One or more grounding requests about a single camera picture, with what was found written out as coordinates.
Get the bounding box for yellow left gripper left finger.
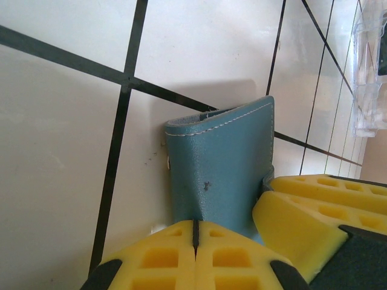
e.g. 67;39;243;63
80;219;196;290

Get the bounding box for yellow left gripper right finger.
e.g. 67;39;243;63
195;220;312;290

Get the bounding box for clear blue plastic box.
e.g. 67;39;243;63
164;95;276;245

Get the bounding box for clear acrylic card organizer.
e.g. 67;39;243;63
350;0;387;139

